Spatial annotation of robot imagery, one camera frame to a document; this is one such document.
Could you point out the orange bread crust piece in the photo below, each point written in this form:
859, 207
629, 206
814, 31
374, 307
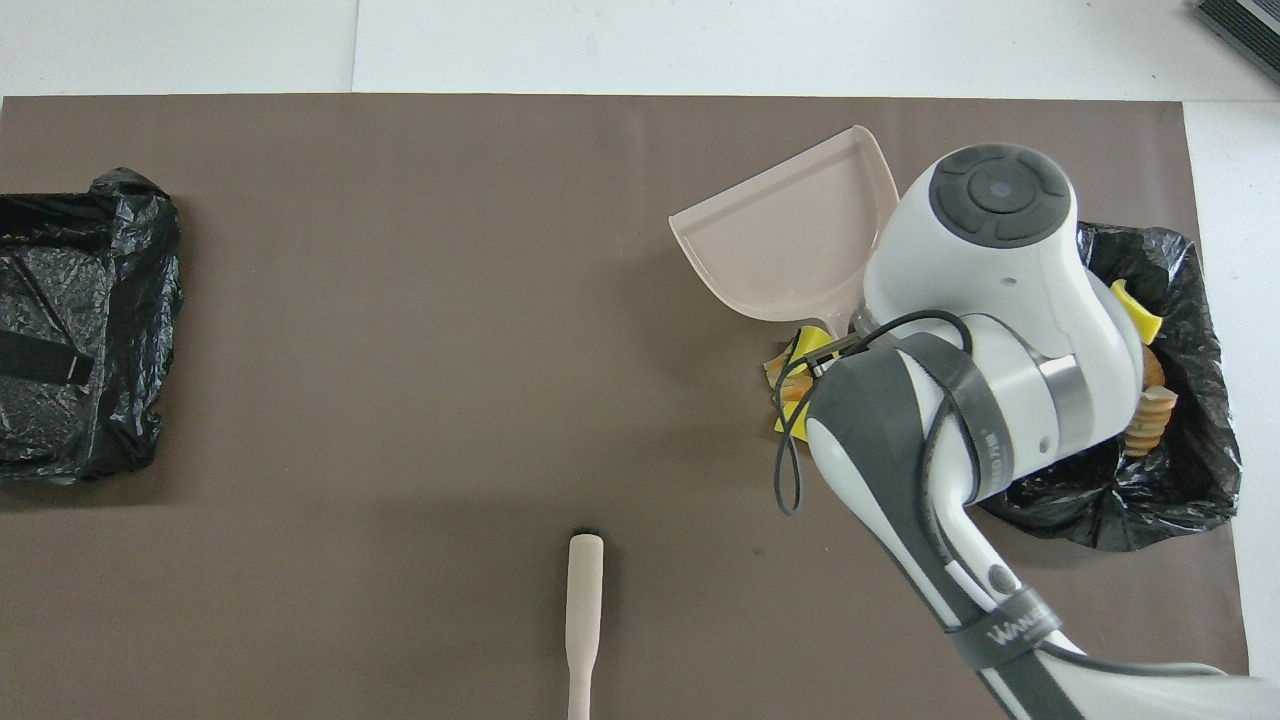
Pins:
785, 385

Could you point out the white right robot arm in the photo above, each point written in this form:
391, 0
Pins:
1000, 260

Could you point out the beige angular bread chunk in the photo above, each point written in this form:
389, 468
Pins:
1150, 420

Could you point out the yellow sponge chunk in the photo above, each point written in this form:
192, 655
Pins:
785, 420

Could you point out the beige hand brush black bristles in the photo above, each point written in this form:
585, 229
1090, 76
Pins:
585, 580

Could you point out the yellow sponge with green pad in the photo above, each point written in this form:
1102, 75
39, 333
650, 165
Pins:
805, 345

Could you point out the black bag lined bin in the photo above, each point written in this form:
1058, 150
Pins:
1195, 300
90, 260

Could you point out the beige plastic dustpan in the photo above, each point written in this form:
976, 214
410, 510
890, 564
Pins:
790, 240

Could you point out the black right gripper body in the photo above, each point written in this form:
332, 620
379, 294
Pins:
835, 355

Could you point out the brown paper table mat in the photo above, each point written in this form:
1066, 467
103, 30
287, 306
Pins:
300, 250

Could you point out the small yellow sponge wedge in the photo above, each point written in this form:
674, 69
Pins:
1140, 320

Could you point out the oval brown bread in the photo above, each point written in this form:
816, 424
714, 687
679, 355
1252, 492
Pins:
1155, 370

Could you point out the grey ribbed device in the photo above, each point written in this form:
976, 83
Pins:
1250, 25

